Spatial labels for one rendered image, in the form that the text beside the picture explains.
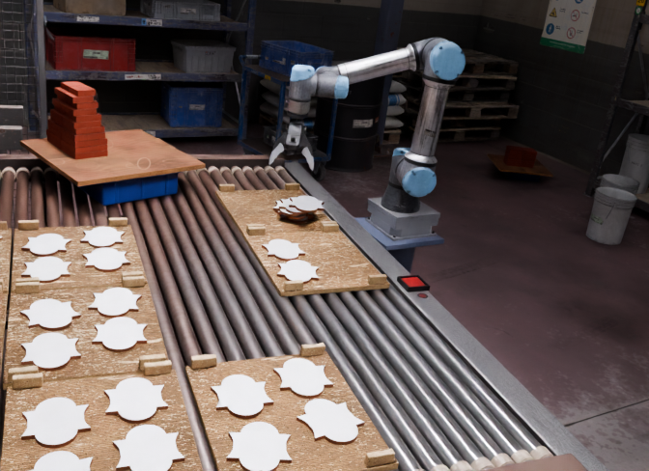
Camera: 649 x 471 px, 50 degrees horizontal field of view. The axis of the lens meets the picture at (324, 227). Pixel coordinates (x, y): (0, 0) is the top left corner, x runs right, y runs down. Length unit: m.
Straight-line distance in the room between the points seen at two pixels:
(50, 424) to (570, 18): 6.93
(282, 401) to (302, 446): 0.15
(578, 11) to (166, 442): 6.82
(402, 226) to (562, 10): 5.51
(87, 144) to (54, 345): 1.11
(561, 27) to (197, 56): 3.74
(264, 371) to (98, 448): 0.42
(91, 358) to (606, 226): 4.50
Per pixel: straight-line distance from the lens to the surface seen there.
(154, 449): 1.43
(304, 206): 2.47
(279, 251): 2.22
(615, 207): 5.58
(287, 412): 1.55
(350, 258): 2.26
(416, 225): 2.65
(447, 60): 2.38
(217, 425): 1.50
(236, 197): 2.67
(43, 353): 1.72
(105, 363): 1.68
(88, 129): 2.67
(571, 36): 7.76
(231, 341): 1.79
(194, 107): 6.54
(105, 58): 6.21
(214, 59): 6.51
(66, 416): 1.52
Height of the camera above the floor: 1.88
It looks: 22 degrees down
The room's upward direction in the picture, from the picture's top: 7 degrees clockwise
